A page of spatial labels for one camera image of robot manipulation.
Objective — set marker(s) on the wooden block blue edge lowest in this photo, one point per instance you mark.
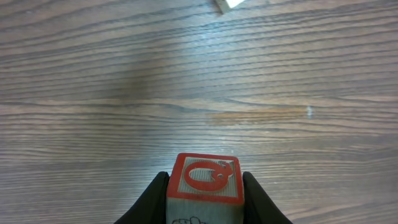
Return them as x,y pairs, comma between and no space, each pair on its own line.
205,188

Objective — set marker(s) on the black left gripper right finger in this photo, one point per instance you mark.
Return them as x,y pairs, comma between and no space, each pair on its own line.
258,206

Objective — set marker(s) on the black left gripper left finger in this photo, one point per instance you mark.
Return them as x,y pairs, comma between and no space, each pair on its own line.
150,207

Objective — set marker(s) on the lone plain wooden block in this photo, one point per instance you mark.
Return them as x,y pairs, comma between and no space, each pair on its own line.
227,5

